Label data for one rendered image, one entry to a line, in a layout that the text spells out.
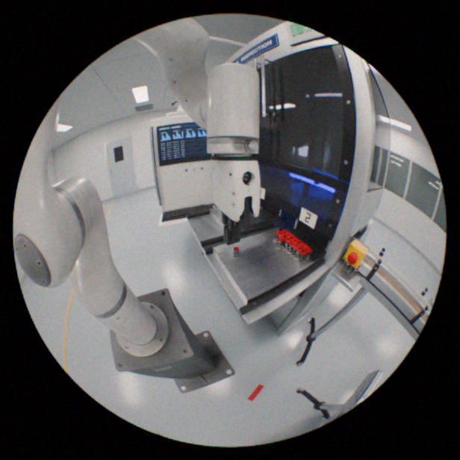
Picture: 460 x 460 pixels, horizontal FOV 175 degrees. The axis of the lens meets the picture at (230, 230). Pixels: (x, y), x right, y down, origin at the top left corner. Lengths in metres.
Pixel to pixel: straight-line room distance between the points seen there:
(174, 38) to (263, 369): 1.50
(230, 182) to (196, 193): 0.98
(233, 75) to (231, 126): 0.09
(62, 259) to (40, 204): 0.06
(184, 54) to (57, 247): 0.29
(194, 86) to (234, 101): 0.12
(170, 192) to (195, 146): 0.39
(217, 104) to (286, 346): 1.42
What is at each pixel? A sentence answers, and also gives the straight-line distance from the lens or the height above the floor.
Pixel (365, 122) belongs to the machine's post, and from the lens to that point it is 0.55.
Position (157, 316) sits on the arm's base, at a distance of 0.48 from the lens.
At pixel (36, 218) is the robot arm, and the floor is 1.26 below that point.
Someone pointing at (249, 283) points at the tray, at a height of 0.88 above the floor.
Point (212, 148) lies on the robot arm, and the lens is 0.22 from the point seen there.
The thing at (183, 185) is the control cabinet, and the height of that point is 0.99.
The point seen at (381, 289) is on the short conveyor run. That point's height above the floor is 0.90.
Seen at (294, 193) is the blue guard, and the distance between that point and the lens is 0.67.
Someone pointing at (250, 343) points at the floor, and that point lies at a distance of 1.31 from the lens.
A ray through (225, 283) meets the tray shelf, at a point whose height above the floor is 0.88.
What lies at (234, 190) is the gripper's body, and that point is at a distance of 0.21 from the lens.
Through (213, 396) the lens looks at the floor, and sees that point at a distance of 1.29.
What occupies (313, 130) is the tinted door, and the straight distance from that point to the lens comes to 0.63.
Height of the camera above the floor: 1.27
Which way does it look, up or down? 33 degrees down
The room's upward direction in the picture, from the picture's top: straight up
